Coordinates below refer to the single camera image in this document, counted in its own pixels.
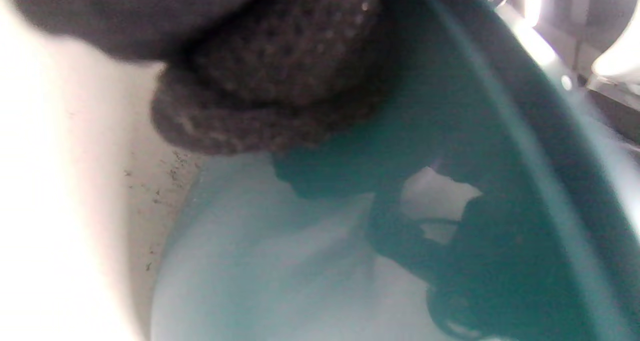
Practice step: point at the teal plastic basin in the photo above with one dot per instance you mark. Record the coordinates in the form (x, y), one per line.
(500, 131)

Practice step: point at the person's left hand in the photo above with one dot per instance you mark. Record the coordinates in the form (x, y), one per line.
(275, 71)

